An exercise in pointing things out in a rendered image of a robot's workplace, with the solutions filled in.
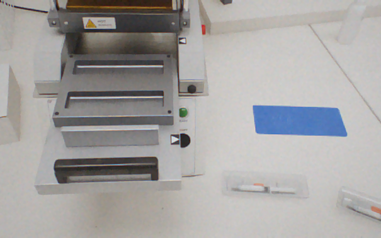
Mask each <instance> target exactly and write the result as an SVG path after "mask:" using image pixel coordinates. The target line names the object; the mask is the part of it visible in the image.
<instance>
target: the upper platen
mask: <svg viewBox="0 0 381 238"><path fill-rule="evenodd" d="M65 8H66V9H173V0H67V2H66V5H65Z"/></svg>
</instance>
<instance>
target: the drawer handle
mask: <svg viewBox="0 0 381 238"><path fill-rule="evenodd" d="M54 172H55V173H54V174H55V177H56V179H57V182H58V183H59V184H65V183H66V181H67V177H71V176H121V174H151V181H158V180H159V160H158V158H157V157H103V158H75V159H58V160H56V161H55V163H54Z"/></svg>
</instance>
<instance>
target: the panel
mask: <svg viewBox="0 0 381 238"><path fill-rule="evenodd" d="M56 100H57V98H45V101H46V105H47V115H48V124H49V126H50V123H51V120H52V115H53V112H54V107H55V103H56ZM178 103H179V109H180V108H186V109H187V110H188V115H187V116H186V117H184V118H181V117H179V135H186V136H188V138H189V141H190V143H189V144H188V146H187V147H180V154H181V175H182V176H185V175H196V151H197V106H198V96H178Z"/></svg>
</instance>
